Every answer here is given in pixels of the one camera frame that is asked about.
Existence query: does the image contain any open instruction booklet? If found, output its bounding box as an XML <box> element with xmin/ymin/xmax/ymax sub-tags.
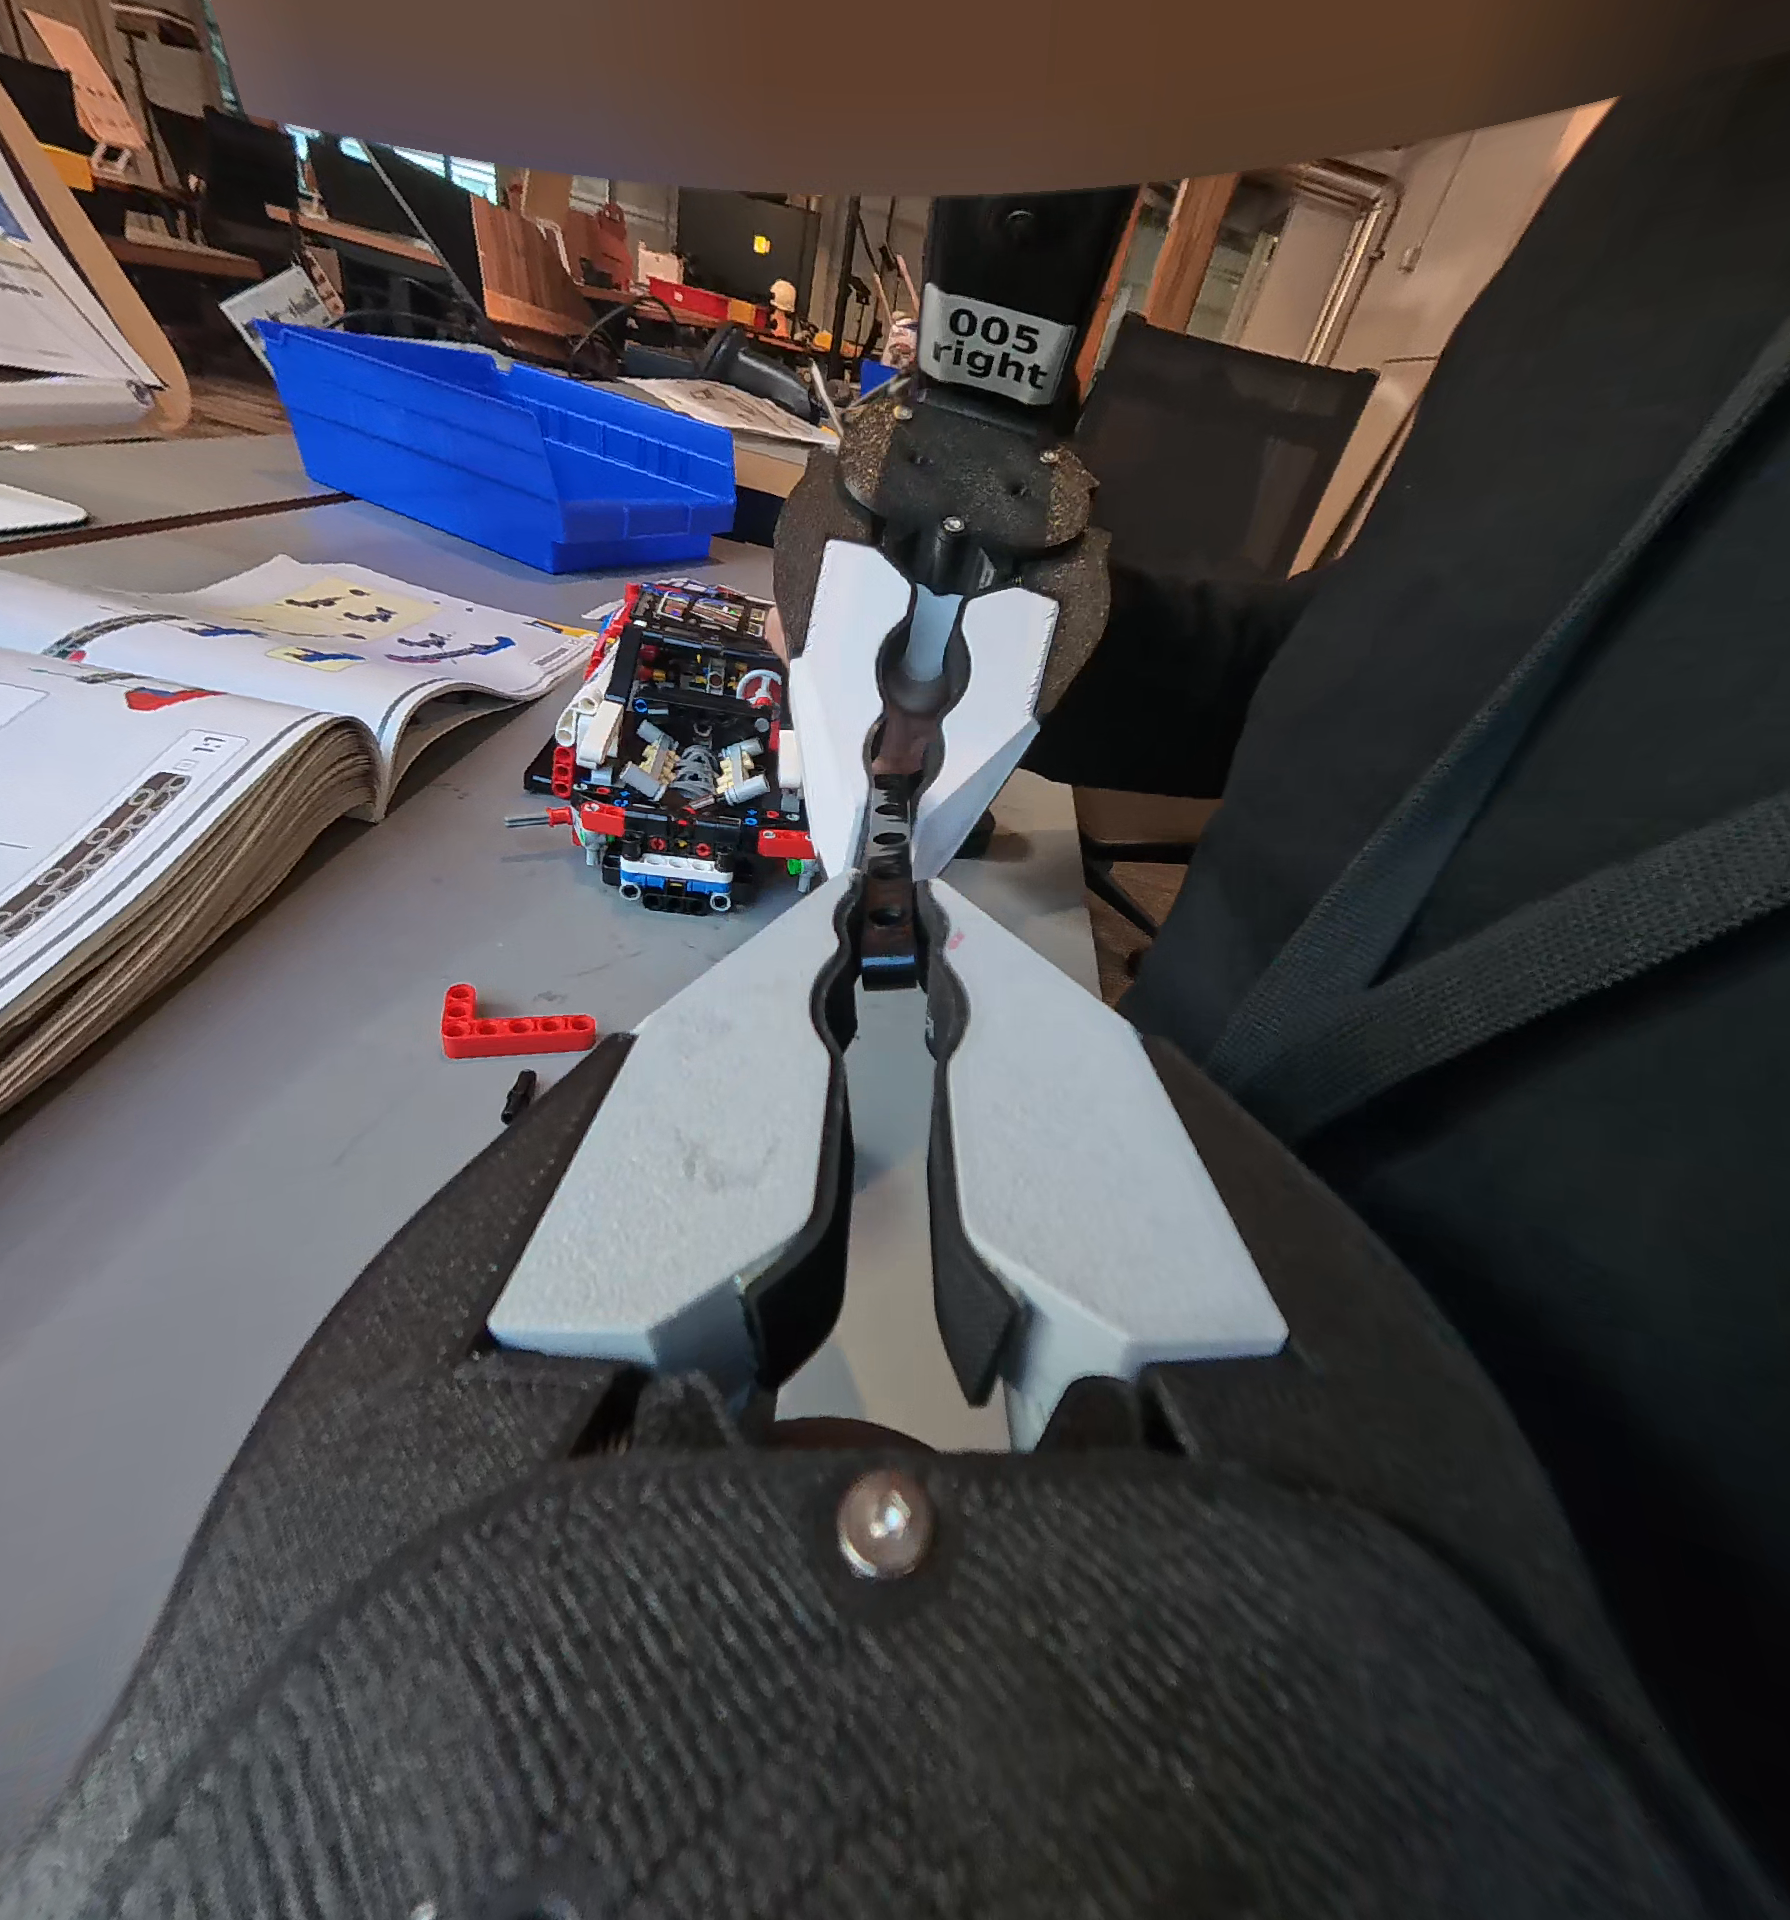
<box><xmin>0</xmin><ymin>554</ymin><xmax>603</xmax><ymax>1171</ymax></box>

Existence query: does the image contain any red angled brick beam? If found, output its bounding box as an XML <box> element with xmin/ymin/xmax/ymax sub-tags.
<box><xmin>440</xmin><ymin>985</ymin><xmax>598</xmax><ymax>1062</ymax></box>

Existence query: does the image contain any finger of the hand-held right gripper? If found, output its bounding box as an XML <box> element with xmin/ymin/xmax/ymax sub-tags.
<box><xmin>906</xmin><ymin>588</ymin><xmax>1062</xmax><ymax>883</ymax></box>
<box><xmin>784</xmin><ymin>536</ymin><xmax>915</xmax><ymax>883</ymax></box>

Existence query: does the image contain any blue plastic bin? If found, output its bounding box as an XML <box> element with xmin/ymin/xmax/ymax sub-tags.
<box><xmin>254</xmin><ymin>319</ymin><xmax>739</xmax><ymax>577</ymax></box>

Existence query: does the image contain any grey desk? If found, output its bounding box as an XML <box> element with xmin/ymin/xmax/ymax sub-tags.
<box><xmin>0</xmin><ymin>435</ymin><xmax>1104</xmax><ymax>1862</ymax></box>

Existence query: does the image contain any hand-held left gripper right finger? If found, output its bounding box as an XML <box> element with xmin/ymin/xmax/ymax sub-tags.
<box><xmin>912</xmin><ymin>876</ymin><xmax>1292</xmax><ymax>1453</ymax></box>

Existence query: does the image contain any adjoining white desk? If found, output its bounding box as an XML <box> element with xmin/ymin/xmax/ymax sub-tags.
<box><xmin>0</xmin><ymin>435</ymin><xmax>341</xmax><ymax>558</ymax></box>

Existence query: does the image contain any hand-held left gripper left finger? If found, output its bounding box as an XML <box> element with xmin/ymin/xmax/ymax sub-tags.
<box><xmin>484</xmin><ymin>876</ymin><xmax>856</xmax><ymax>1392</ymax></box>

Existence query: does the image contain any black office chair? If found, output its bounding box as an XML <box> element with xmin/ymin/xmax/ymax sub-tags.
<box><xmin>1029</xmin><ymin>313</ymin><xmax>1380</xmax><ymax>932</ymax></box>

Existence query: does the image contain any long black brick beam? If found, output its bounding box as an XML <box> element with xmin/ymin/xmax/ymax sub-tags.
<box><xmin>856</xmin><ymin>683</ymin><xmax>934</xmax><ymax>996</ymax></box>

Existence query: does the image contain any wooden document stand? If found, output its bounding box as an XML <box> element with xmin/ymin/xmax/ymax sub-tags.
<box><xmin>0</xmin><ymin>0</ymin><xmax>196</xmax><ymax>547</ymax></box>

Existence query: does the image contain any toy brick race car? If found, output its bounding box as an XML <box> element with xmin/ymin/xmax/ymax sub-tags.
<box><xmin>504</xmin><ymin>577</ymin><xmax>825</xmax><ymax>920</ymax></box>

